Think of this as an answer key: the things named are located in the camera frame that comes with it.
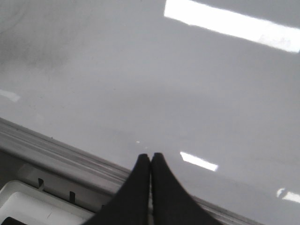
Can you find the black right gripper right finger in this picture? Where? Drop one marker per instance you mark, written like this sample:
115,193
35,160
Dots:
172,205

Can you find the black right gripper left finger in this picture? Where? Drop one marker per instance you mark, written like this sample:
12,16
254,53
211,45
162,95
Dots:
130,205

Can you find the white plastic marker tray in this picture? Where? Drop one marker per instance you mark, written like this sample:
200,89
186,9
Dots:
29,197

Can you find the white whiteboard with aluminium frame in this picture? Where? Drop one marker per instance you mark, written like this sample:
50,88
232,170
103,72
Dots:
212,84

